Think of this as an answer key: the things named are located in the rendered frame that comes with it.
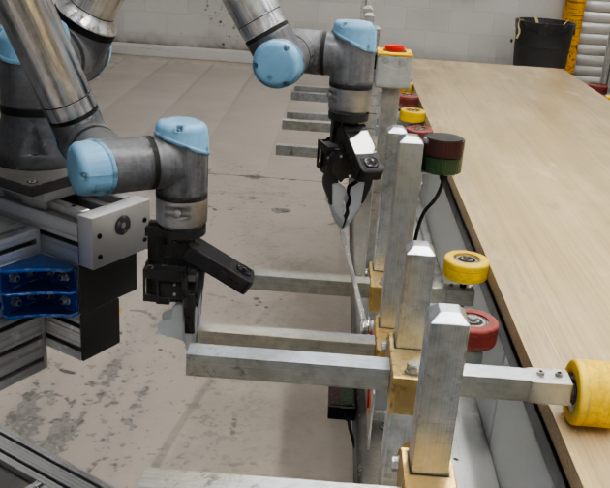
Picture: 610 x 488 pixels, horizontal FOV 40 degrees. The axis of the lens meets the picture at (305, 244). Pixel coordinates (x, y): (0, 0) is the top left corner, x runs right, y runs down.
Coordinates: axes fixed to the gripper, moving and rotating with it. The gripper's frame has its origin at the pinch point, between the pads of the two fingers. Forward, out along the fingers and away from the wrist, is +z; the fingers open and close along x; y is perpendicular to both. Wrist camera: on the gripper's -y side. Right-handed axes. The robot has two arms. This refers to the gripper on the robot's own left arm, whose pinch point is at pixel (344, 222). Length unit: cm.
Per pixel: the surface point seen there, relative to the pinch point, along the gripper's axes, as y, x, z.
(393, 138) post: -4.0, -6.2, -16.5
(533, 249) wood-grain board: -8.6, -35.5, 4.5
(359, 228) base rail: 58, -29, 24
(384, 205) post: -3.9, -5.9, -4.2
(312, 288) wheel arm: -3.0, 6.5, 11.2
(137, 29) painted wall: 768, -73, 67
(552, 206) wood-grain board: 13, -55, 4
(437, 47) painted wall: 651, -364, 65
